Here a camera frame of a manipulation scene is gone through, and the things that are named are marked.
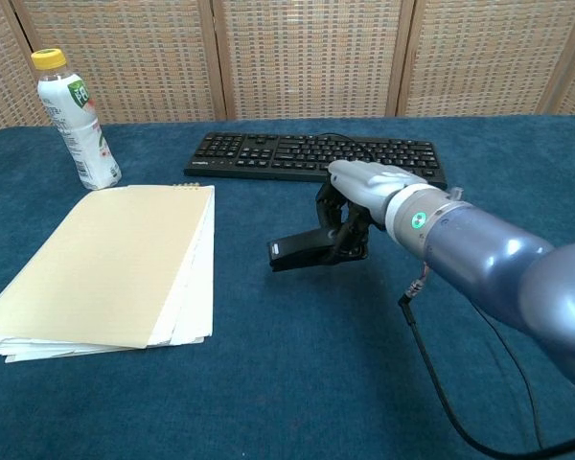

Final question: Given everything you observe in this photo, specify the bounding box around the blue velvet tablecloth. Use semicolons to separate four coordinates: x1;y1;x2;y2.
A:
0;113;575;460

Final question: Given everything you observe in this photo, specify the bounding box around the cream paper notepad stack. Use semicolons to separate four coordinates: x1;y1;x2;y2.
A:
0;181;217;364

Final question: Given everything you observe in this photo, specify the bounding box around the black computer keyboard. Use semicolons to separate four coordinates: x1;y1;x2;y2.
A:
183;131;449;191

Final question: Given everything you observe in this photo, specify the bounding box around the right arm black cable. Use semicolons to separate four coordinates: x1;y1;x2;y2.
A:
398;266;575;457

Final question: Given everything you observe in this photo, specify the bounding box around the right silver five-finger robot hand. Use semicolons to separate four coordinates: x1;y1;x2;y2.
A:
314;160;430;264

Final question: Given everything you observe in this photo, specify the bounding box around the black stapler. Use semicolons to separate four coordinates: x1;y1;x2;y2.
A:
266;227;366;273

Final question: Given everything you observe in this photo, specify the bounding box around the thin black keyboard cable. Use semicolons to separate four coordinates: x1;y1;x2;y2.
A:
317;132;551;454

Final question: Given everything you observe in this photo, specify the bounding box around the yellow-capped white drink bottle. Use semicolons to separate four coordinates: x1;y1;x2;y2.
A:
31;48;124;192

